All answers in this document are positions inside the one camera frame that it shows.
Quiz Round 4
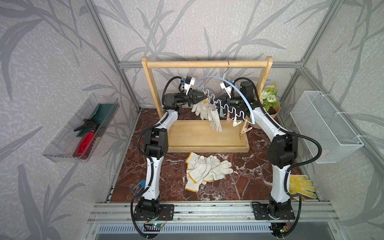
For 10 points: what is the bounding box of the clear plastic wall tray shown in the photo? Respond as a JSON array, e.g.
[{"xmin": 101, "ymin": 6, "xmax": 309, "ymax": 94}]
[{"xmin": 43, "ymin": 94, "xmax": 120, "ymax": 163}]

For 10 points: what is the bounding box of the white glove with yellow cuff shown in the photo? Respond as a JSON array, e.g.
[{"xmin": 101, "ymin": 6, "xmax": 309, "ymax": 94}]
[{"xmin": 186, "ymin": 153, "xmax": 219, "ymax": 184}]

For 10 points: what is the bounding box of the white glove hung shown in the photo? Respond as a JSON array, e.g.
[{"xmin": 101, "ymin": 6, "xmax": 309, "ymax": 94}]
[
  {"xmin": 192, "ymin": 100, "xmax": 212, "ymax": 121},
  {"xmin": 208, "ymin": 105, "xmax": 222, "ymax": 133}
]

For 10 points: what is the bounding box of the aluminium front rail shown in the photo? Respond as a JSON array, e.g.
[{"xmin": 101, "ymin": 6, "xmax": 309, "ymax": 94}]
[{"xmin": 81, "ymin": 200, "xmax": 349, "ymax": 240}]

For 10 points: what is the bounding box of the white wire mesh basket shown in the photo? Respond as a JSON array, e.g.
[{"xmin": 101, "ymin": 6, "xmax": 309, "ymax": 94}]
[{"xmin": 290, "ymin": 91, "xmax": 364, "ymax": 164}]

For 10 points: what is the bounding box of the red spray bottle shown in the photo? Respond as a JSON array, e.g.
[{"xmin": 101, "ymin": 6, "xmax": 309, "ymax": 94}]
[{"xmin": 73, "ymin": 119, "xmax": 100, "ymax": 160}]

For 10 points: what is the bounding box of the white glove bottom of pile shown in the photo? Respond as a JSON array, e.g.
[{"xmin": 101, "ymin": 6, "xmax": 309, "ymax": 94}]
[{"xmin": 185, "ymin": 159, "xmax": 234, "ymax": 193}]

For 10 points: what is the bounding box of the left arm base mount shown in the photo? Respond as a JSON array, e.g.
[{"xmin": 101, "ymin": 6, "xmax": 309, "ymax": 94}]
[{"xmin": 133, "ymin": 204, "xmax": 175, "ymax": 221}]

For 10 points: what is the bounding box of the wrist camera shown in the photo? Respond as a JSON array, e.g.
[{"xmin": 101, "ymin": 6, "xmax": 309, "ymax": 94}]
[
  {"xmin": 220, "ymin": 81, "xmax": 233, "ymax": 99},
  {"xmin": 181, "ymin": 76, "xmax": 196, "ymax": 95}
]

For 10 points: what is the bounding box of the wooden clothes rack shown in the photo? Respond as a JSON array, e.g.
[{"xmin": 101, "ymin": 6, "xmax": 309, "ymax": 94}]
[{"xmin": 142, "ymin": 56, "xmax": 273, "ymax": 153}]

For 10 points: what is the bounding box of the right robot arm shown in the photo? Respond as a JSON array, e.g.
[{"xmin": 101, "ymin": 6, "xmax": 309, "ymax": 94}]
[{"xmin": 217, "ymin": 77, "xmax": 323, "ymax": 213}]

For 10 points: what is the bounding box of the blue wavy clip hanger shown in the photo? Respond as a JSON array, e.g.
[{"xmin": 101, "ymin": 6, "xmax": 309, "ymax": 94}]
[{"xmin": 196, "ymin": 74, "xmax": 255, "ymax": 127}]

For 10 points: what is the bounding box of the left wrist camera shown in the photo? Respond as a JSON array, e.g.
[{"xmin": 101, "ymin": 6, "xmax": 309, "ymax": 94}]
[{"xmin": 181, "ymin": 76, "xmax": 196, "ymax": 95}]

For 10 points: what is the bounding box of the blue hand rake tool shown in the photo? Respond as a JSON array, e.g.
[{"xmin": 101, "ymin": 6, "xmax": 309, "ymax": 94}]
[{"xmin": 131, "ymin": 180, "xmax": 146, "ymax": 194}]

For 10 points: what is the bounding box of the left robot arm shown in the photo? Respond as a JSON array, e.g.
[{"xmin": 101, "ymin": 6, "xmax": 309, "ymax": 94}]
[{"xmin": 135, "ymin": 76, "xmax": 206, "ymax": 216}]

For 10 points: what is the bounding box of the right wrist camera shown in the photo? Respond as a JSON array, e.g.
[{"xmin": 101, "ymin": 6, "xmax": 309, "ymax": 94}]
[{"xmin": 220, "ymin": 81, "xmax": 233, "ymax": 99}]

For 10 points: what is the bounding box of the yellow rubber-coated glove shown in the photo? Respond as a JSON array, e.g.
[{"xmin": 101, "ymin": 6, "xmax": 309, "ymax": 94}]
[{"xmin": 289, "ymin": 175, "xmax": 317, "ymax": 199}]

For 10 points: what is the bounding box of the green cloth in tray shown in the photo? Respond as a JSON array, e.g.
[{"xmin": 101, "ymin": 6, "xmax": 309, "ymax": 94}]
[{"xmin": 77, "ymin": 104, "xmax": 114, "ymax": 137}]

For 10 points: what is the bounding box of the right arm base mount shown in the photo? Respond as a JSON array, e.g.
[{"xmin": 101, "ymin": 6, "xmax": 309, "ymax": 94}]
[{"xmin": 251, "ymin": 201, "xmax": 295, "ymax": 221}]

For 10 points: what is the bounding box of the pink clothes peg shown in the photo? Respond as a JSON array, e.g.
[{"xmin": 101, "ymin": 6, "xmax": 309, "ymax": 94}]
[{"xmin": 240, "ymin": 121, "xmax": 253, "ymax": 135}]

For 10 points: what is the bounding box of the potted white flower plant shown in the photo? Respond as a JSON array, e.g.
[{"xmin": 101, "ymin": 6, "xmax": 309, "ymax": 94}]
[{"xmin": 260, "ymin": 82, "xmax": 281, "ymax": 119}]

